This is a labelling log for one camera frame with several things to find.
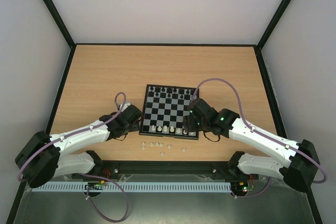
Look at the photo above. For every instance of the black white chessboard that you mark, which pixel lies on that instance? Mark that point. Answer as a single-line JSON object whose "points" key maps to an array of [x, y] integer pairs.
{"points": [[161, 111]]}

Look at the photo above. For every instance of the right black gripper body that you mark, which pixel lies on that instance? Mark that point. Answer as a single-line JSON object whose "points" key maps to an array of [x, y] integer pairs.
{"points": [[189, 123]]}

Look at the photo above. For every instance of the light blue cable duct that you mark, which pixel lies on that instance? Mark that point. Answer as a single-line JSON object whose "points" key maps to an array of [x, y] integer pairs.
{"points": [[137, 187]]}

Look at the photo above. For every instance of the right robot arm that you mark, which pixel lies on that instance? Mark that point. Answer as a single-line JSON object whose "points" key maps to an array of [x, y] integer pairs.
{"points": [[294, 163]]}

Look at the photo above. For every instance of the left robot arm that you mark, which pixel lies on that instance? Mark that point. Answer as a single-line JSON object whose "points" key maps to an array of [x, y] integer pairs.
{"points": [[47, 156]]}

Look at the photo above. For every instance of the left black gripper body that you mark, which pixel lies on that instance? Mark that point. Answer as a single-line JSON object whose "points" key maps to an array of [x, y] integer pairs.
{"points": [[134, 127]]}

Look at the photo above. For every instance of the black aluminium frame rail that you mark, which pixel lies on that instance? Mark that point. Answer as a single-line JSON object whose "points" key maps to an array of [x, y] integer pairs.
{"points": [[214, 169]]}

